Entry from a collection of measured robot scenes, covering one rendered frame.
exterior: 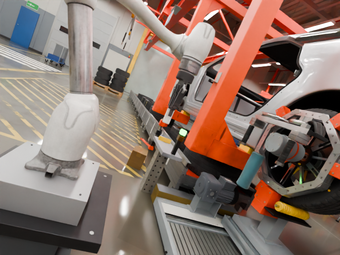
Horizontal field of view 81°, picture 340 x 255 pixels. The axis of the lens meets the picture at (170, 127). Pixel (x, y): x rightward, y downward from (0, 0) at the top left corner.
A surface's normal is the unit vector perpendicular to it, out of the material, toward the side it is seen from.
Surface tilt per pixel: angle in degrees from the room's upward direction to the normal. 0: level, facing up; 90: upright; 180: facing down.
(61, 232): 0
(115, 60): 90
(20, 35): 90
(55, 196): 90
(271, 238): 90
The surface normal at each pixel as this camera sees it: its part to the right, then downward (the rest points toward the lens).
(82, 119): 0.73, 0.05
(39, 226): 0.42, -0.90
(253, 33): 0.23, 0.25
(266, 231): -0.88, -0.36
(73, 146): 0.58, 0.37
